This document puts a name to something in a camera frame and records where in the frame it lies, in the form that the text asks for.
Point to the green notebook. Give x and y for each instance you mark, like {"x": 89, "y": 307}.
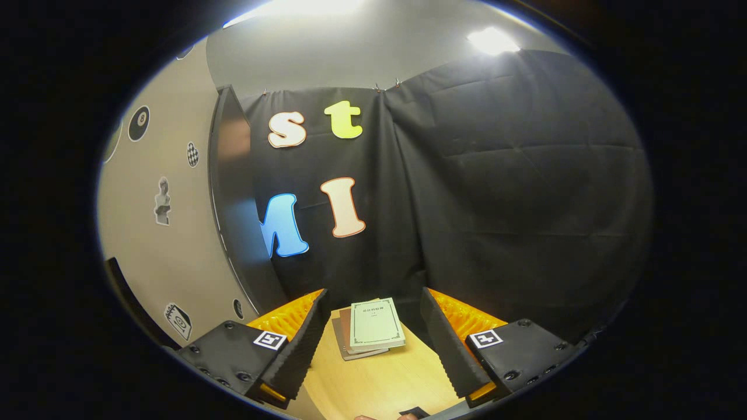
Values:
{"x": 376, "y": 324}

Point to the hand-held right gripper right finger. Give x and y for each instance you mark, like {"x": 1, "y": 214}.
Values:
{"x": 452, "y": 356}

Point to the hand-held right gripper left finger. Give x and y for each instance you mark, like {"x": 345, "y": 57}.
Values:
{"x": 295, "y": 356}

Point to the black backdrop cloth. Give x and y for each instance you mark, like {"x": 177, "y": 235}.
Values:
{"x": 525, "y": 175}

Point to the long ceiling light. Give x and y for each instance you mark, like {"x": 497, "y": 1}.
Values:
{"x": 297, "y": 9}
{"x": 493, "y": 41}

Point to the beige cabinet door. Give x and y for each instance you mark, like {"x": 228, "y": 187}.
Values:
{"x": 175, "y": 233}

